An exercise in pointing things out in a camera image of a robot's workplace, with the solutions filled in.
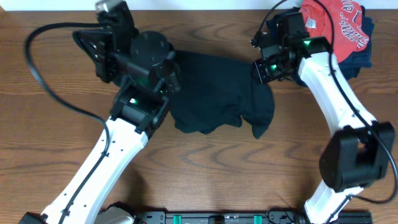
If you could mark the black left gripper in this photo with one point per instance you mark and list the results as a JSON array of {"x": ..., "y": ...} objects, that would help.
[{"x": 104, "y": 61}]

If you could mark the orange printed t-shirt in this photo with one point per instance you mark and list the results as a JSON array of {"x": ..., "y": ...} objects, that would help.
[{"x": 341, "y": 19}]

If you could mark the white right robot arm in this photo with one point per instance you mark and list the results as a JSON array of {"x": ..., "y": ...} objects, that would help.
[{"x": 360, "y": 148}]

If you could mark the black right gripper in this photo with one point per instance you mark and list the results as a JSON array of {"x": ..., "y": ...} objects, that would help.
[{"x": 259, "y": 71}]

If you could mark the navy blue folded garment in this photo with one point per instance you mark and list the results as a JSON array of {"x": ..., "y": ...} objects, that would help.
[{"x": 350, "y": 67}]

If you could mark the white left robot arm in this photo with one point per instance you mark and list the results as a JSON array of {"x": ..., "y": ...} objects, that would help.
[{"x": 139, "y": 109}]

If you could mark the black polo shirt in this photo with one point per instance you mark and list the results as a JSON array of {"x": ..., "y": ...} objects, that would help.
[{"x": 214, "y": 91}]

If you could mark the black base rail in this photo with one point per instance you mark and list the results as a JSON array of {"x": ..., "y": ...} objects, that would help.
[{"x": 274, "y": 215}]

